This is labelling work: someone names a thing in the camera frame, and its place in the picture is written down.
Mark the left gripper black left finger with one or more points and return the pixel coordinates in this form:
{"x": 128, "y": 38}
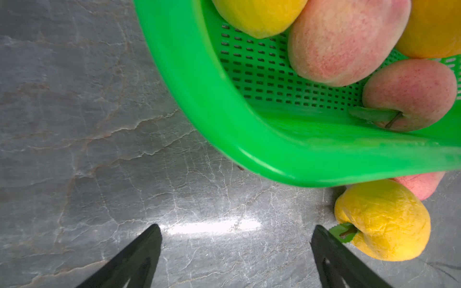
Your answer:
{"x": 132, "y": 267}

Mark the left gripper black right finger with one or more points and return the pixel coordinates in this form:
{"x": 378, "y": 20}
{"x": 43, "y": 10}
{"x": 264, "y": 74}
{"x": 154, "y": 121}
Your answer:
{"x": 338, "y": 267}

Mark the yellow peach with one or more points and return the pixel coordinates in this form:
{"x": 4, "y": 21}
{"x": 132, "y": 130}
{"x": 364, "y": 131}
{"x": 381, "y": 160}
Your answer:
{"x": 383, "y": 219}
{"x": 433, "y": 30}
{"x": 260, "y": 18}

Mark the pink peach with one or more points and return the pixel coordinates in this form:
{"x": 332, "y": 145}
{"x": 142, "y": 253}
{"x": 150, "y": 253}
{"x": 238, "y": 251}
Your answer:
{"x": 338, "y": 43}
{"x": 407, "y": 95}
{"x": 422, "y": 185}

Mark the green plastic perforated basket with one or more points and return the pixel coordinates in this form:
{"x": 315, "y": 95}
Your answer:
{"x": 246, "y": 100}

